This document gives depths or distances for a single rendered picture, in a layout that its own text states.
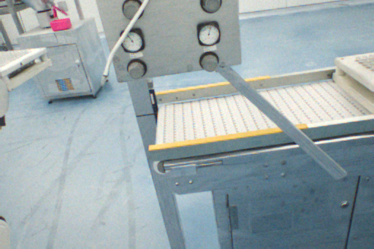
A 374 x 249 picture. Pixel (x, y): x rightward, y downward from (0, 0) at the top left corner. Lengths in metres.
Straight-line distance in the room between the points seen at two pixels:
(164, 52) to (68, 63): 2.68
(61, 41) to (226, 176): 2.60
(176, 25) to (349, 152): 0.48
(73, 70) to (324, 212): 2.69
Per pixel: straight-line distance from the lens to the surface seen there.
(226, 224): 0.87
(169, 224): 1.24
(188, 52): 0.50
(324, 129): 0.68
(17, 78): 1.12
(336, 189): 0.90
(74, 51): 3.08
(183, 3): 0.48
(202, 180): 0.69
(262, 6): 5.68
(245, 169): 0.69
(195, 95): 0.86
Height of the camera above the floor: 1.26
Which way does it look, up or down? 28 degrees down
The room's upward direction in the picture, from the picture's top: 9 degrees counter-clockwise
